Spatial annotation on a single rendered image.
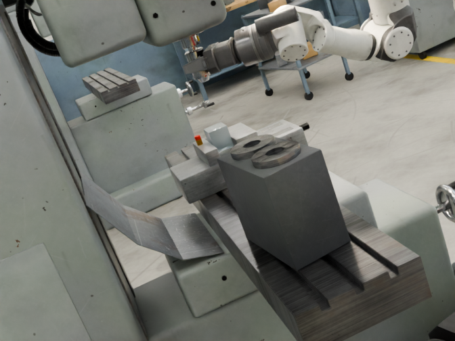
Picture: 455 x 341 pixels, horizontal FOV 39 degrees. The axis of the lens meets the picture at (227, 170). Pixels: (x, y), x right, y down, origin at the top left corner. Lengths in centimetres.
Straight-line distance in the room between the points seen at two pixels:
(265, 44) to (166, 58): 668
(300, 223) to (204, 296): 46
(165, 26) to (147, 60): 666
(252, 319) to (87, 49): 74
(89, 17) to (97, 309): 62
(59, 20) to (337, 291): 78
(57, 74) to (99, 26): 664
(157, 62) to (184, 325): 672
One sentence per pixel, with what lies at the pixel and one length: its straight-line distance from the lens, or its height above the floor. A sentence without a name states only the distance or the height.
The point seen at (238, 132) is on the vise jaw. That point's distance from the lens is 170.
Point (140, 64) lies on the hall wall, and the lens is 811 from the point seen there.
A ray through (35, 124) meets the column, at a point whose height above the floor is 128.
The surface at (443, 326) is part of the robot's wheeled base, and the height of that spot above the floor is 61.
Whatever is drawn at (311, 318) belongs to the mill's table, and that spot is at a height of 89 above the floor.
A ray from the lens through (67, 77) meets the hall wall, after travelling 805.
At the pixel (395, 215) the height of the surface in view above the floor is 71.
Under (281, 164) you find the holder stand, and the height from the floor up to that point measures 109.
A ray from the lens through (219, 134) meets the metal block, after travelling 168.
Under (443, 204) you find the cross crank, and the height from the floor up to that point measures 62.
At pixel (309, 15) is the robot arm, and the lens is 156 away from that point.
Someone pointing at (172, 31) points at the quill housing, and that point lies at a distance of 146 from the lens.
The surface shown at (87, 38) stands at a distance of 142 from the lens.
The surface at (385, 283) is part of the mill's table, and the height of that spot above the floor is 89.
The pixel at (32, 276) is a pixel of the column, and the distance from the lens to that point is 140.
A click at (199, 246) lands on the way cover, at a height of 84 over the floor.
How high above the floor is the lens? 146
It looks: 18 degrees down
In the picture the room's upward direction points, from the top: 21 degrees counter-clockwise
